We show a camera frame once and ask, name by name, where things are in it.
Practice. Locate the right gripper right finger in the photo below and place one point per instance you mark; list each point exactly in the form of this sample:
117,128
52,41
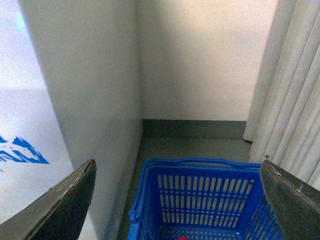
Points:
296,204

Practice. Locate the white blue chest freezer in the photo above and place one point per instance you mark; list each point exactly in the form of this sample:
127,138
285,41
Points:
69,92

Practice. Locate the white vertical blinds curtain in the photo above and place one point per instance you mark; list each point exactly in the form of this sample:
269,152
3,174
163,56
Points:
284,118

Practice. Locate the blue plastic shopping basket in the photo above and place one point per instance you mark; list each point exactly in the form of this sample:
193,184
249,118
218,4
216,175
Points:
201,199

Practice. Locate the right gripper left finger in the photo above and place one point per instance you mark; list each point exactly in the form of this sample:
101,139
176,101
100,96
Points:
60,213

